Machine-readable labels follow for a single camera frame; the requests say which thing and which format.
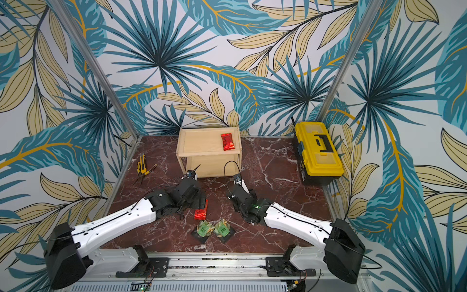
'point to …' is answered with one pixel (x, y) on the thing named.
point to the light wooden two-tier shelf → (211, 152)
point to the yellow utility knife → (142, 163)
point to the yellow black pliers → (141, 175)
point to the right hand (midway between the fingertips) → (241, 193)
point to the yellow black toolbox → (318, 159)
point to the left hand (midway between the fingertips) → (196, 199)
